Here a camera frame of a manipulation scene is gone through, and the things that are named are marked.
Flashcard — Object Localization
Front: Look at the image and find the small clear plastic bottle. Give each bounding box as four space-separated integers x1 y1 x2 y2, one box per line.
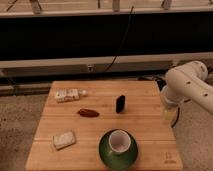
54 89 88 103

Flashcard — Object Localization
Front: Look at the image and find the dark red chili pepper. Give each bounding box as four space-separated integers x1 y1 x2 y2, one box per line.
78 108 99 117

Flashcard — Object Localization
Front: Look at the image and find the black eraser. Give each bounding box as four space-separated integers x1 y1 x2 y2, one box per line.
116 95 126 113

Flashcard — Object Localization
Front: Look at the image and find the white rectangular sponge block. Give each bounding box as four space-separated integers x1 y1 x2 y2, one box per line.
53 131 76 150

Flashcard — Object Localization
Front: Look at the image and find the white cup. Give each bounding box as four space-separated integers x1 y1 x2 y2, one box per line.
108 130 131 154

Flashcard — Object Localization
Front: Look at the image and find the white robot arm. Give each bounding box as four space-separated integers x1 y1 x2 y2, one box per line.
160 61 213 125

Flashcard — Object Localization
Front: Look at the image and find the green round plate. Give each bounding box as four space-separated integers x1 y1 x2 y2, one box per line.
99 130 138 171

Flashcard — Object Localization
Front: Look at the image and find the wooden board table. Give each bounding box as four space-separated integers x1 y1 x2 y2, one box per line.
26 81 183 171

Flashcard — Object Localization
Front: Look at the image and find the black hanging cable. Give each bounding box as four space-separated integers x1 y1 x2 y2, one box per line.
101 5 135 74

